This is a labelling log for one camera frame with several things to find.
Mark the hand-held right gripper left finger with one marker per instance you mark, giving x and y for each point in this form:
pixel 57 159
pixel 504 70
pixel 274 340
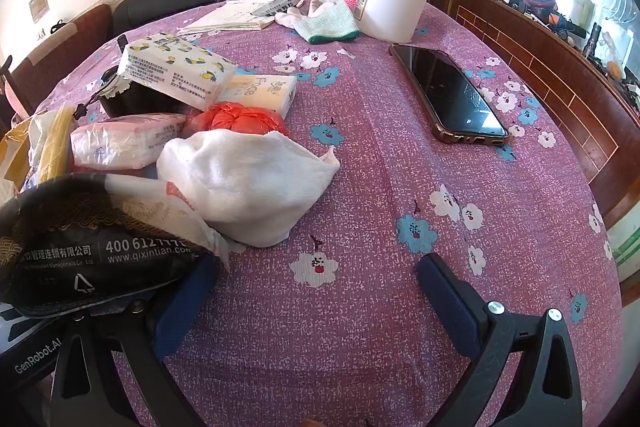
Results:
pixel 182 307

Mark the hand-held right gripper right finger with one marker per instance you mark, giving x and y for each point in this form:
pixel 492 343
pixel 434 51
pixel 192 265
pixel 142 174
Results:
pixel 450 302

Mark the black printed packet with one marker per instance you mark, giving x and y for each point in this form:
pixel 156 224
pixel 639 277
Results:
pixel 75 252

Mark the white towel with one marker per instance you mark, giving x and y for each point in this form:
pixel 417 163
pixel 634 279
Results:
pixel 240 187

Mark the pink tissue packet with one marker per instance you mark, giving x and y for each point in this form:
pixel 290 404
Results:
pixel 120 139

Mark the red plastic bag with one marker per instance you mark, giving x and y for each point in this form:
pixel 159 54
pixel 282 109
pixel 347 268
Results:
pixel 235 119

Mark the yellow noodle packet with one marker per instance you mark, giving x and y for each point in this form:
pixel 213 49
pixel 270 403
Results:
pixel 60 142

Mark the yellow plastic tray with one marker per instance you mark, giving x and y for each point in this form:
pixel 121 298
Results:
pixel 10 147

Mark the lemon print tissue pack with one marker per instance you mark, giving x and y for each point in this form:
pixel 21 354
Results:
pixel 175 67

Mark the purple floral tablecloth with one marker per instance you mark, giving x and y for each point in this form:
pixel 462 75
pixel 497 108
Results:
pixel 350 157

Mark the black jar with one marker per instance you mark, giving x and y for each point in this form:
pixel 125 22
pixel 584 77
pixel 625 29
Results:
pixel 130 104

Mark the black smartphone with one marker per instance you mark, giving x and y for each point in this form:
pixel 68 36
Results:
pixel 450 92

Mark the clear plastic bag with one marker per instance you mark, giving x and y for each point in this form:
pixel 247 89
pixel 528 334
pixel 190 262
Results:
pixel 37 134

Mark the cream tissue pack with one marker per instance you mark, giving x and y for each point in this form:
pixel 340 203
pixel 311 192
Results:
pixel 260 92

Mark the brown wooden sideboard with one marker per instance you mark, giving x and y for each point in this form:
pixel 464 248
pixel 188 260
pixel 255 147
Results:
pixel 550 72

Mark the pink cushion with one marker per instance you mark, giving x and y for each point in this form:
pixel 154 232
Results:
pixel 10 99

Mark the brown sofa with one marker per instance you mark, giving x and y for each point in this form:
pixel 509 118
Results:
pixel 75 52

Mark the dark wooden chair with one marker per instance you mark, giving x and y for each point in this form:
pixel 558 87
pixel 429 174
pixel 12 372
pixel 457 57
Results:
pixel 4 67

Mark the green cuffed knitted glove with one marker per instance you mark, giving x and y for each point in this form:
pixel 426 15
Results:
pixel 325 24

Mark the sideboard clutter pile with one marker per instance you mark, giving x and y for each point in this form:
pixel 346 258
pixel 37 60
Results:
pixel 560 17

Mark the white knitted glove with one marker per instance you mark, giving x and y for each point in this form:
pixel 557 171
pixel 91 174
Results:
pixel 287 18

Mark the dark cloth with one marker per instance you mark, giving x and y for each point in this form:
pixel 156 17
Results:
pixel 58 24

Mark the small grey packet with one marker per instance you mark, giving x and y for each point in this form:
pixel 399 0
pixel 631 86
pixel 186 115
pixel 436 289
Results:
pixel 277 3

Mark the small wall frame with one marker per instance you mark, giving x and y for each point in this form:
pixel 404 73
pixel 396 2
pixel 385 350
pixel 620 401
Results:
pixel 38 7

